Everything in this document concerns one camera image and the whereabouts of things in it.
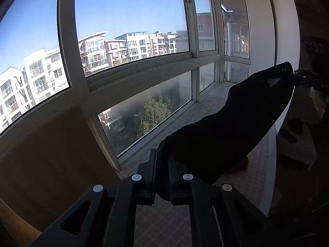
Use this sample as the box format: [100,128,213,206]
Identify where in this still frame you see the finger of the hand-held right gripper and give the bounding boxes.
[294,68,313,87]

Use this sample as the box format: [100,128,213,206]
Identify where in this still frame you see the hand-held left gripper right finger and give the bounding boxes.
[168,157,293,247]

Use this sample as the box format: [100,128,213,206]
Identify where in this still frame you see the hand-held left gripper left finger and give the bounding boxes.
[31,148,158,247]

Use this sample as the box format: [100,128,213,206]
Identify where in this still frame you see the black shorts with yellow stripes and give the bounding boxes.
[155,61,296,202]

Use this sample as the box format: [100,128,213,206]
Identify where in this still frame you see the person's right hand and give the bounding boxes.
[310,87,326,119]

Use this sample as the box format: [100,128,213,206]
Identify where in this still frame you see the green tree outside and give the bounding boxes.
[135,95,173,138]

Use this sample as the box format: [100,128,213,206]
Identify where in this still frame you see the dark red garment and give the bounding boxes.
[231,156,249,176]

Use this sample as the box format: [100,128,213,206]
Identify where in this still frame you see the pink plaid tablecloth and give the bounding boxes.
[121,93,278,247]

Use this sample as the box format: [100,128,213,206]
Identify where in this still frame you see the wooden board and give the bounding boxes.
[0,102,124,238]

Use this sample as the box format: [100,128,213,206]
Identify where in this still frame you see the white framed window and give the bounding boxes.
[0,0,252,172]

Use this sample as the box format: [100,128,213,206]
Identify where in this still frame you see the apartment buildings outside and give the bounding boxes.
[0,29,216,134]

